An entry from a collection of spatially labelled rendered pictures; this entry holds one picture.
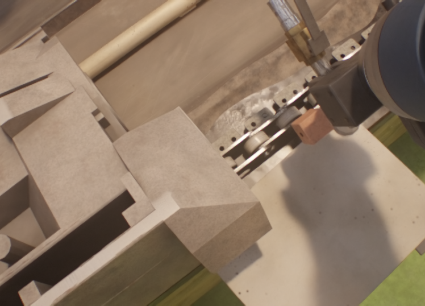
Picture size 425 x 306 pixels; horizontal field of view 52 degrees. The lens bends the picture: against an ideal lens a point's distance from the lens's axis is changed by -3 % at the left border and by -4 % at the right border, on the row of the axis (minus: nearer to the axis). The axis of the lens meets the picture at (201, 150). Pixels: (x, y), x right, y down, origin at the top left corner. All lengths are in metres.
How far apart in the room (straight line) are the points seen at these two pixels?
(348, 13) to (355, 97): 0.42
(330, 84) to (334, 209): 0.26
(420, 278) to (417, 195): 0.85
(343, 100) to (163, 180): 0.19
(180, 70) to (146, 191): 0.35
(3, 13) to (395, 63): 0.78
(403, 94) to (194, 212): 0.22
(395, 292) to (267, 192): 0.91
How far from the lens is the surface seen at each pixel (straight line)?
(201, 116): 0.73
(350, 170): 0.66
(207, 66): 0.77
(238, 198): 0.47
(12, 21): 0.94
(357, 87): 0.43
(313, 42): 0.54
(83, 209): 0.51
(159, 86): 0.77
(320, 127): 0.56
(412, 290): 1.50
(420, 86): 0.34
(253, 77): 0.75
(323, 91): 0.44
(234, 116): 0.74
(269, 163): 0.68
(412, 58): 0.33
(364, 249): 0.65
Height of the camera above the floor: 1.43
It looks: 72 degrees down
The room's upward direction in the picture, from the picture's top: 22 degrees counter-clockwise
